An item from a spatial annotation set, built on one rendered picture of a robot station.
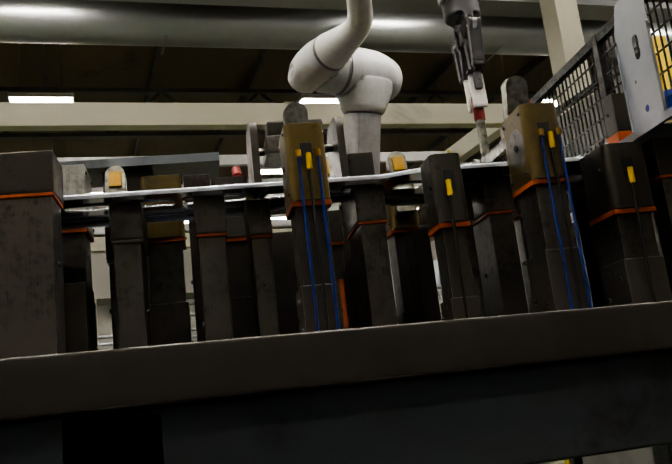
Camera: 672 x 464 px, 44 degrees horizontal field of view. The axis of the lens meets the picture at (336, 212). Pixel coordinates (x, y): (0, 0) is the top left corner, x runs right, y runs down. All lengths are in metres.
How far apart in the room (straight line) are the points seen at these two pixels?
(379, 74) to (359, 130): 0.16
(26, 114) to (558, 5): 5.94
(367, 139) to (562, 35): 7.80
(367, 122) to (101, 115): 5.63
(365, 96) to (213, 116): 5.64
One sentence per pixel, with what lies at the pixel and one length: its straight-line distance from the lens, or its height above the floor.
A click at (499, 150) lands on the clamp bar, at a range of 1.52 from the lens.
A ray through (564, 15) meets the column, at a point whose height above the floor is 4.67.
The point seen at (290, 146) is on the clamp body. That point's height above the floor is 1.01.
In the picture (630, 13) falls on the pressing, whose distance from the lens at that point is 1.69.
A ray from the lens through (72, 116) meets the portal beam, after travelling 7.68.
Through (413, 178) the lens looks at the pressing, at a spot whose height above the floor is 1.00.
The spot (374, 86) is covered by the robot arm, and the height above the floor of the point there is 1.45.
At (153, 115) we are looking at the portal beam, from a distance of 7.72.
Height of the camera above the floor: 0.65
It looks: 13 degrees up
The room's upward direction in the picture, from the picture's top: 7 degrees counter-clockwise
